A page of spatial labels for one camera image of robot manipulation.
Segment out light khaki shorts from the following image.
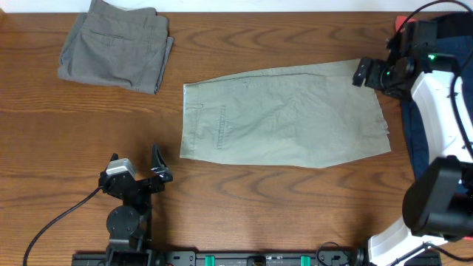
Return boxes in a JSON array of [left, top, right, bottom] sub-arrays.
[[180, 59, 390, 168]]

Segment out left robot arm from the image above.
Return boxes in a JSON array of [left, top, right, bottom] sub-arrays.
[[98, 143, 173, 266]]

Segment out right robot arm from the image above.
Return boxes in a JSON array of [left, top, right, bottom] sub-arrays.
[[348, 20, 472, 265]]

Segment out navy blue shorts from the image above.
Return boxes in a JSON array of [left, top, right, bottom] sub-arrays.
[[401, 35, 472, 180]]

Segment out black garment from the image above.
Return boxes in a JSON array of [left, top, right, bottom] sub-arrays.
[[433, 13, 473, 38]]

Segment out folded grey shorts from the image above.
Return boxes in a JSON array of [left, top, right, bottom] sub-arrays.
[[58, 0, 174, 95]]

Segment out left black cable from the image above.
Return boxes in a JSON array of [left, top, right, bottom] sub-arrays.
[[22, 186, 103, 266]]

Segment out black cable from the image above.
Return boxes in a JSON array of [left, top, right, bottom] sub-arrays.
[[22, 186, 103, 266], [386, 0, 473, 263]]

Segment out right black cable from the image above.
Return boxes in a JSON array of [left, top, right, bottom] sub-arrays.
[[386, 0, 473, 263]]

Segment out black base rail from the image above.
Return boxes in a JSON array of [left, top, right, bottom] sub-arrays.
[[72, 250, 443, 266]]

